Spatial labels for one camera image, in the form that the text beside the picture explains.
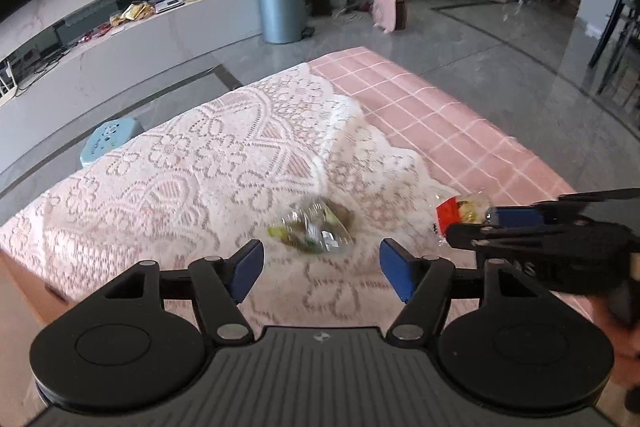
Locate red shrimp stick snack bag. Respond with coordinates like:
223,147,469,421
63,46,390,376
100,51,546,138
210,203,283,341
434,192,492,245

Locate pink checked tablecloth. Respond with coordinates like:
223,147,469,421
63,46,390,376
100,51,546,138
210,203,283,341
278,48,567,326

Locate person's right hand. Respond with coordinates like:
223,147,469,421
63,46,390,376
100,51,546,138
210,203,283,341
589,290,640,413

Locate grey tv console cabinet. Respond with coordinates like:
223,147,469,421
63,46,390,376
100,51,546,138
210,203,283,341
1,0,262,169

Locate green clear snack bag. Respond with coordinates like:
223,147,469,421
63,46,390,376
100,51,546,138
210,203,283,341
267,196,355,255

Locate blue-grey pedal trash bin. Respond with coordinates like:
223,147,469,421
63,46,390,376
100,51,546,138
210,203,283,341
258,0,314,44

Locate white wifi router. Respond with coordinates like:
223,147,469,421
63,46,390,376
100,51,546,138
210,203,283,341
0,60,17,105

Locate light blue plastic stool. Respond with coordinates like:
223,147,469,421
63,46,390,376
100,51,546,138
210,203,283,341
79,117,143,168

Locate pink small heater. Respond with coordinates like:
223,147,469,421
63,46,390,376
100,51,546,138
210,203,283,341
371,0,408,34

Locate yellow snack packs on console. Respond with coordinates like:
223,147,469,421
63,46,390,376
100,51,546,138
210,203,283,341
110,1,155,27

